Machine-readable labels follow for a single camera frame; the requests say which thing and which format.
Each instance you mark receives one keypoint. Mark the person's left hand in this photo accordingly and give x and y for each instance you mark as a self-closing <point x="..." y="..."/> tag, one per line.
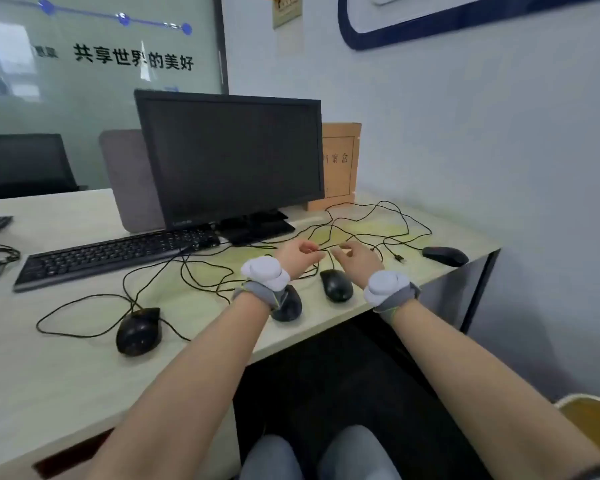
<point x="300" y="254"/>

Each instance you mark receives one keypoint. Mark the person's right hand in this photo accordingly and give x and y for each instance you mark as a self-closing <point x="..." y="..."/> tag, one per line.
<point x="360" y="262"/>

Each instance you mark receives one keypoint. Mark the person's left forearm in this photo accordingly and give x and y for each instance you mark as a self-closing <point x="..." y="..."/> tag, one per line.
<point x="190" y="394"/>

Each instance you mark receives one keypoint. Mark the person's right forearm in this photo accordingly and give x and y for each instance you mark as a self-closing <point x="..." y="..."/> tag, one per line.
<point x="480" y="384"/>

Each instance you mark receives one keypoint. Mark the person's right leg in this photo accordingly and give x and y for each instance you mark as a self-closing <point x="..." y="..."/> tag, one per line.
<point x="360" y="454"/>

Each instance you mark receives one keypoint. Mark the person's leg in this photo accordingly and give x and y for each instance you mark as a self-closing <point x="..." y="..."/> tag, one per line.
<point x="272" y="459"/>
<point x="360" y="454"/>

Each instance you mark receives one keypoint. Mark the person's left leg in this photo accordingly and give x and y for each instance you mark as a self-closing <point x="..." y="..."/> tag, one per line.
<point x="272" y="459"/>

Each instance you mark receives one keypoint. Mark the grey table side panel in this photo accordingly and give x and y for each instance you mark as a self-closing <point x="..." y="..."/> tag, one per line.
<point x="450" y="294"/>

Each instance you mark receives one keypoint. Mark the brown cardboard file box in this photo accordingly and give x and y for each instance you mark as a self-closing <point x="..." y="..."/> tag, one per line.
<point x="340" y="164"/>

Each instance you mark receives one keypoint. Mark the black computer monitor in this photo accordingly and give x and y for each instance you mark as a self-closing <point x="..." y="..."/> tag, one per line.
<point x="230" y="154"/>

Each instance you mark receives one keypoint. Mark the grey felt divider panel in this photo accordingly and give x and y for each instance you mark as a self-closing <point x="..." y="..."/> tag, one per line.
<point x="130" y="184"/>

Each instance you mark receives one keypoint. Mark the printed glass partition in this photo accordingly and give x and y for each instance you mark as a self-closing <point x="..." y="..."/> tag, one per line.
<point x="95" y="109"/>

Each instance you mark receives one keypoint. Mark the pale wooden table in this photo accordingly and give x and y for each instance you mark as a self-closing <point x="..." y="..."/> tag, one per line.
<point x="30" y="209"/>
<point x="55" y="394"/>

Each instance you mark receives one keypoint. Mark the yellow chair white rim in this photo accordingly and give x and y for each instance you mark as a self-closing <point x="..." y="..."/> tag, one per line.
<point x="595" y="424"/>

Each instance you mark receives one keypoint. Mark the black office chair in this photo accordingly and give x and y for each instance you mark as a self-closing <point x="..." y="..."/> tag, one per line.
<point x="25" y="164"/>

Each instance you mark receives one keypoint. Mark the black metal table frame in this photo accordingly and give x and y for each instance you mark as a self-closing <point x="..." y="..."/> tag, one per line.
<point x="480" y="290"/>

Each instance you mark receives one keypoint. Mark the blue framed wall board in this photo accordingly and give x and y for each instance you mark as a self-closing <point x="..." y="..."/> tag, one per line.
<point x="345" y="19"/>

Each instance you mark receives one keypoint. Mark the beige wall notice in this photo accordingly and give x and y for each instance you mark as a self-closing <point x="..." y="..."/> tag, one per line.
<point x="286" y="12"/>

